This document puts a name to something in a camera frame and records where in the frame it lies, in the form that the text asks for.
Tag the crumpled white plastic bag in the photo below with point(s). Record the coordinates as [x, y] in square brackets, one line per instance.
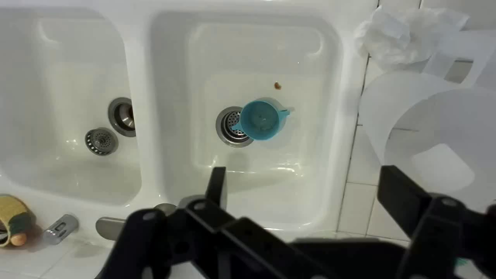
[410, 38]

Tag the translucent white plastic pitcher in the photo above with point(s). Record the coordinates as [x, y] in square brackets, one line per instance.
[439, 125]

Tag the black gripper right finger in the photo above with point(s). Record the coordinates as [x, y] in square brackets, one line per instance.
[441, 229]

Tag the white double basin sink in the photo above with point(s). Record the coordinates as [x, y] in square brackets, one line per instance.
[180, 63]

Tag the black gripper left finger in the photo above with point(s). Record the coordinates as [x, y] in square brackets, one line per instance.
[153, 244]

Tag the loose steel sink strainer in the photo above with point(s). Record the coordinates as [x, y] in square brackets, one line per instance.
[101, 142]

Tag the chrome soap dispenser cap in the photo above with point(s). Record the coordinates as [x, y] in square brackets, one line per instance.
[61, 230]

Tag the steel drain basin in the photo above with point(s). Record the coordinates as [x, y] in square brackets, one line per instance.
[225, 128]
[122, 119]

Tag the steel drain right basin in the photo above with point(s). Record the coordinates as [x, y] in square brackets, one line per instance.
[225, 128]

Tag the teal plastic cup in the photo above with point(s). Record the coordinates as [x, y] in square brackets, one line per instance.
[261, 120]

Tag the yellow green sponge holder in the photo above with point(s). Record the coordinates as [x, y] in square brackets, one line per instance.
[16, 221]

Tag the steel drain left basin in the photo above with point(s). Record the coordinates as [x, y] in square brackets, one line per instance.
[122, 119]

